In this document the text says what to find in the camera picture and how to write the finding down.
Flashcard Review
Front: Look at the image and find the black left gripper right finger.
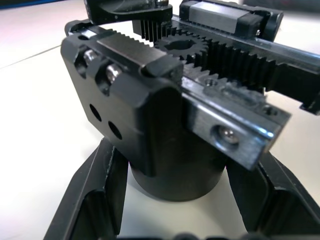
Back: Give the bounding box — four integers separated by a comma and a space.
226, 151, 320, 240

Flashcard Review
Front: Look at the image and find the black finger piece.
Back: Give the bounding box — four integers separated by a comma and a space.
83, 0, 174, 41

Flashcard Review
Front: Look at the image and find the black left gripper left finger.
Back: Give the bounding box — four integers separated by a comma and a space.
43, 138, 130, 240

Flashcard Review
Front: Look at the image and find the black gripper body workpiece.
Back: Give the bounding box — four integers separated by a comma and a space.
59, 0, 320, 203

